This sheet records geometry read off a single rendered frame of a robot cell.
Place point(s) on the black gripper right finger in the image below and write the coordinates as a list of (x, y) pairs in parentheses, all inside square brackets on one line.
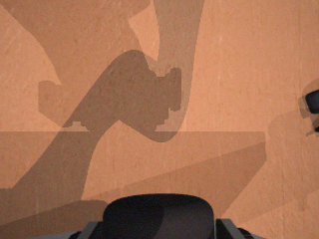
[(225, 229)]

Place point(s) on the black door knob with grey square spindle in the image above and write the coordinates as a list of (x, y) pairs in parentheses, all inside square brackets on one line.
[(159, 216)]

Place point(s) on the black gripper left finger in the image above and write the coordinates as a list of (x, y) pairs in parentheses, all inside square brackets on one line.
[(93, 230)]

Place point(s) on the grey door panel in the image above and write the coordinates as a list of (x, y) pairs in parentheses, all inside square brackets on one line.
[(68, 234)]

